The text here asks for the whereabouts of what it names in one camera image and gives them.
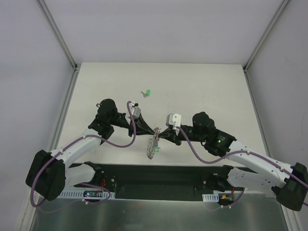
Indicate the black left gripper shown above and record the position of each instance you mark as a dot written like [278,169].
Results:
[133,125]

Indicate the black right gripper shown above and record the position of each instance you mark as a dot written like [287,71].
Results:
[175,134]

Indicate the metal disc with key rings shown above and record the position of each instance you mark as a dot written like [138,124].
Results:
[153,144]

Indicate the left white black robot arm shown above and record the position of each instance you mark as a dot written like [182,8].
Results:
[51,172]

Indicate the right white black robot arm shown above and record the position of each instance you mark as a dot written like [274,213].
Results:
[287,183]

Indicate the green tag silver key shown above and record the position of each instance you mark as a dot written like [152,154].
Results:
[146,93]

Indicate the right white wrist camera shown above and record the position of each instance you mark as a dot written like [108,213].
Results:
[173,120]

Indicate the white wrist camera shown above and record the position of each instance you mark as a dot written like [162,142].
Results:
[135,110]
[173,120]

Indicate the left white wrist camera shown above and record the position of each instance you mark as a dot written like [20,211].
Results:
[135,110]

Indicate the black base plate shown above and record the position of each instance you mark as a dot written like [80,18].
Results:
[169,183]

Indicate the right white cable duct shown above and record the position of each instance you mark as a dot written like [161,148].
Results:
[214,197]

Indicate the white cable duct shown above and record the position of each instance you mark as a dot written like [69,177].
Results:
[214,197]
[85,194]

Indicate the left aluminium frame rail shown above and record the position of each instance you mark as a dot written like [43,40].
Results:
[69,88]

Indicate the aluminium frame rail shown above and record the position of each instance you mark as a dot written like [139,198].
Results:
[253,75]
[69,88]

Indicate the left white cable duct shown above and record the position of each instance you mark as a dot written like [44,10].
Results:
[85,194]

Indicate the right aluminium frame rail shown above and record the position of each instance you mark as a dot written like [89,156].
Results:
[253,75]

